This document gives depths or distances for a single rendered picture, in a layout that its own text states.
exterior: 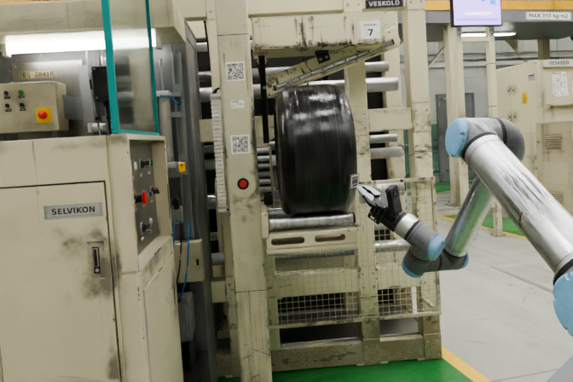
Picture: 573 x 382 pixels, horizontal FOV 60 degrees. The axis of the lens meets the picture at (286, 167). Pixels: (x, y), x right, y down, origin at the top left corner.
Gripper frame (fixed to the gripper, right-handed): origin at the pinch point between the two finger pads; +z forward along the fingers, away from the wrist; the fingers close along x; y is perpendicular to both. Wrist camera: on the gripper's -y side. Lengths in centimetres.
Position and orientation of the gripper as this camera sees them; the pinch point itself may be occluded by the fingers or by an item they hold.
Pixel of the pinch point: (360, 186)
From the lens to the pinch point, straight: 191.0
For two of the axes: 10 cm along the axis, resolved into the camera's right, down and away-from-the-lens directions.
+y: -1.7, 7.2, 6.8
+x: 6.8, -4.1, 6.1
